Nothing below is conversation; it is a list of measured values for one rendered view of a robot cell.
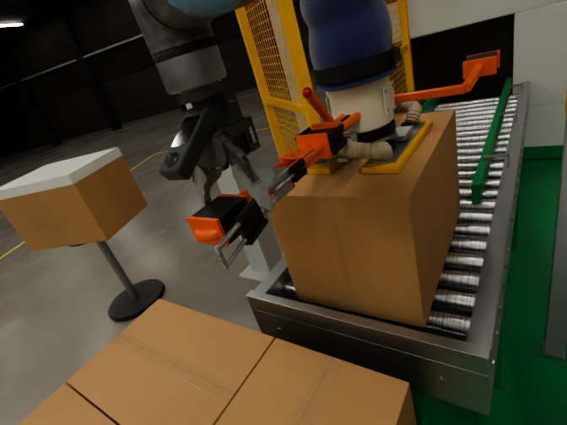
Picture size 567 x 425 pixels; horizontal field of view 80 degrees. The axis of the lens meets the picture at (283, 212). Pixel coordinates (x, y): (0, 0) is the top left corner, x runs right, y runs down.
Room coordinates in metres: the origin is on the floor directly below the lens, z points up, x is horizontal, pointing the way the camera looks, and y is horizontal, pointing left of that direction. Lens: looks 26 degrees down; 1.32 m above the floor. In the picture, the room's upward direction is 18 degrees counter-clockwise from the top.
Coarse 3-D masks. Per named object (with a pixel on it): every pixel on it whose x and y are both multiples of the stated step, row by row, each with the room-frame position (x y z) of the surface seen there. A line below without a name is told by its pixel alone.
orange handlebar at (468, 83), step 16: (480, 64) 0.98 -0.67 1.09; (400, 96) 0.92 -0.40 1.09; (416, 96) 0.90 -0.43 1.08; (432, 96) 0.87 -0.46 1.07; (304, 144) 0.76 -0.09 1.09; (320, 144) 0.73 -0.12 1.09; (288, 160) 0.70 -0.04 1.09; (240, 192) 0.59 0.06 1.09; (272, 192) 0.58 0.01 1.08; (208, 240) 0.47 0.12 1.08
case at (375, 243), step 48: (432, 144) 0.86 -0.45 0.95; (336, 192) 0.76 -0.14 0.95; (384, 192) 0.68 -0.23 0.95; (432, 192) 0.78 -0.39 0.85; (288, 240) 0.86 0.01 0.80; (336, 240) 0.76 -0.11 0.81; (384, 240) 0.67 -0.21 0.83; (432, 240) 0.75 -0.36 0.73; (336, 288) 0.78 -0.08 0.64; (384, 288) 0.69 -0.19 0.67; (432, 288) 0.71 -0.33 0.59
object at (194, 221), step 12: (216, 204) 0.54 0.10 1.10; (228, 204) 0.52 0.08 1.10; (240, 204) 0.52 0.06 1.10; (192, 216) 0.52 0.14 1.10; (204, 216) 0.50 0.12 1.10; (216, 216) 0.49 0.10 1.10; (228, 216) 0.49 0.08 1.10; (192, 228) 0.52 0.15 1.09; (216, 228) 0.48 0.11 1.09; (228, 228) 0.48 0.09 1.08; (216, 240) 0.48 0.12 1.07
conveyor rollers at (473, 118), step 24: (456, 120) 2.08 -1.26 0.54; (480, 120) 1.93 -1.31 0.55; (504, 120) 1.84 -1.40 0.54; (480, 144) 1.62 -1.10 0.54; (504, 144) 1.55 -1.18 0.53; (480, 216) 1.03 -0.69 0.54; (456, 240) 0.93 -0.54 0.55; (480, 240) 0.89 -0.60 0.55; (456, 264) 0.84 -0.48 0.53; (480, 264) 0.80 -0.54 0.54; (288, 288) 0.97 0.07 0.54; (432, 312) 0.67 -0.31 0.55
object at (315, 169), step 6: (324, 162) 0.92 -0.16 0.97; (330, 162) 0.91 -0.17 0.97; (336, 162) 0.91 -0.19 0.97; (312, 168) 0.91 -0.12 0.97; (318, 168) 0.90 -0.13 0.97; (324, 168) 0.89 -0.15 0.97; (330, 168) 0.88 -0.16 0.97; (336, 168) 0.90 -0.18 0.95; (306, 174) 0.93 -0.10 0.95; (312, 174) 0.91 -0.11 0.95; (318, 174) 0.90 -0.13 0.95; (324, 174) 0.89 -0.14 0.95; (330, 174) 0.88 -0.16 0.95
